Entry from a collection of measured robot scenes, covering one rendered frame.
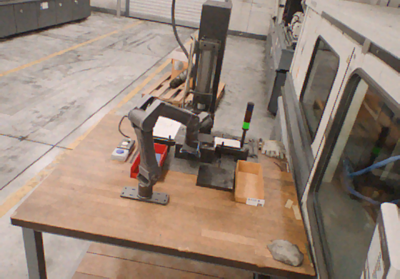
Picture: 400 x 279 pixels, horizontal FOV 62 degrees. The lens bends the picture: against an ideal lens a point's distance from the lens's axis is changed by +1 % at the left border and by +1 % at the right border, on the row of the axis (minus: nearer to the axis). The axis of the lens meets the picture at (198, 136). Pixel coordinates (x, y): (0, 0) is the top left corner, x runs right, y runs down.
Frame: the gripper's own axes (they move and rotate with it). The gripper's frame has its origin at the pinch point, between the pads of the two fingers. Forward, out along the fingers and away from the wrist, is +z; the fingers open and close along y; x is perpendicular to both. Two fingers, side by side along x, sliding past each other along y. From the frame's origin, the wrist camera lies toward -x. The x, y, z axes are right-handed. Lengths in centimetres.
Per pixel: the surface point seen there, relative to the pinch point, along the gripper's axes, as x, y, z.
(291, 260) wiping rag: -44, -47, -19
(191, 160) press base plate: -1.1, 1.8, 13.1
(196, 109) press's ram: 0.4, 17.4, -10.4
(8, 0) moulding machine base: 405, 409, 287
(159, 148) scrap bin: 16.1, 3.9, 10.3
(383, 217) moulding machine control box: -39, -53, -85
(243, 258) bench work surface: -27, -49, -18
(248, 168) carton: -30.4, 0.2, 7.7
